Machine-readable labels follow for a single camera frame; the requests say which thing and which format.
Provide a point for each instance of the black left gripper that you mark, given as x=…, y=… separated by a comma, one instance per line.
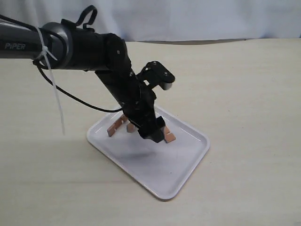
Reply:
x=141, y=114

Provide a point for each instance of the wooden notched piece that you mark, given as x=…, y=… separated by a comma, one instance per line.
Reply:
x=168, y=135
x=130, y=128
x=117, y=123

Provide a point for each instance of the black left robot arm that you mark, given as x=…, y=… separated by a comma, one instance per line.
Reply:
x=65, y=46

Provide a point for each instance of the white plastic tray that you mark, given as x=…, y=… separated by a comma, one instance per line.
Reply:
x=161, y=168

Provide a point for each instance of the white backdrop curtain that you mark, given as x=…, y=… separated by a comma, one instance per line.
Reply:
x=170, y=20

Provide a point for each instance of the white zip tie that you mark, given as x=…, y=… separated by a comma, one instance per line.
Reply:
x=46, y=53

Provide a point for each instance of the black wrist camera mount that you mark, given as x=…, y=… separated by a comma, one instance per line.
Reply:
x=155, y=74

